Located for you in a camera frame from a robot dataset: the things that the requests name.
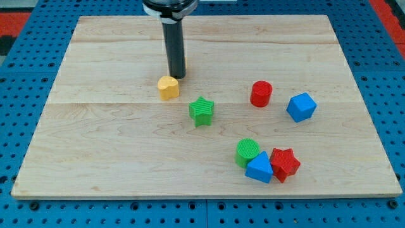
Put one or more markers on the green star block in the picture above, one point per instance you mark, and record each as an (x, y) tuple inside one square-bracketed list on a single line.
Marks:
[(201, 111)]

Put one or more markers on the green cylinder block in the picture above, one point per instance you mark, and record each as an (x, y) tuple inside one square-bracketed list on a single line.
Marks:
[(247, 149)]

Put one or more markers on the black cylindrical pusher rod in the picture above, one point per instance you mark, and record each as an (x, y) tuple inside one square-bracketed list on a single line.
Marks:
[(174, 44)]

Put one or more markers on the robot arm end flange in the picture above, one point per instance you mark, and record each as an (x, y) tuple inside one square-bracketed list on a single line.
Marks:
[(169, 11)]

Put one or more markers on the blue triangle block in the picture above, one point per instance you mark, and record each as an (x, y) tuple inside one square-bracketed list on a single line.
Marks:
[(260, 168)]

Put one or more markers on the wooden board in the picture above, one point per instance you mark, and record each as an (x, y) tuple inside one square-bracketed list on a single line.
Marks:
[(104, 133)]

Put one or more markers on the red star block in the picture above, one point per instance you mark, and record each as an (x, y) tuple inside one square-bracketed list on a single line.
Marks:
[(284, 163)]

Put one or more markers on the blue cube block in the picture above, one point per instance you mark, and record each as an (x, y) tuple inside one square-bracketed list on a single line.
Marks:
[(301, 107)]

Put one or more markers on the red cylinder block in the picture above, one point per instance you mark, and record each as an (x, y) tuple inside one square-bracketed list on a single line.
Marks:
[(261, 93)]

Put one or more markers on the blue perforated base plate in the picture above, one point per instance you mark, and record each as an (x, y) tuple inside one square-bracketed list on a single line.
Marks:
[(31, 66)]

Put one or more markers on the yellow heart block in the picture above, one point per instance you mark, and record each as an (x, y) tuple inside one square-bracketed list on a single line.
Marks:
[(168, 88)]

